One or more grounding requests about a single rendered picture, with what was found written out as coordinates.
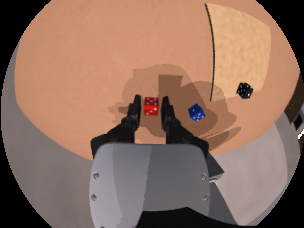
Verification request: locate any red die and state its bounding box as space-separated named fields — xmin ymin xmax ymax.
xmin=144 ymin=97 xmax=159 ymax=116

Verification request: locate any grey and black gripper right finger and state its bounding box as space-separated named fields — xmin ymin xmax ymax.
xmin=161 ymin=96 xmax=209 ymax=159

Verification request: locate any tan mat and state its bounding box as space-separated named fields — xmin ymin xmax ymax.
xmin=205 ymin=3 xmax=271 ymax=102

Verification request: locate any blue die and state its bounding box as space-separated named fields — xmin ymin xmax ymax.
xmin=188 ymin=103 xmax=205 ymax=122

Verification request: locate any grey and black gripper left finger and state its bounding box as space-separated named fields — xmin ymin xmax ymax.
xmin=90 ymin=95 xmax=141 ymax=159

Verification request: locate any black die with white pips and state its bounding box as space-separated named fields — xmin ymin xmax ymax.
xmin=237 ymin=83 xmax=253 ymax=99

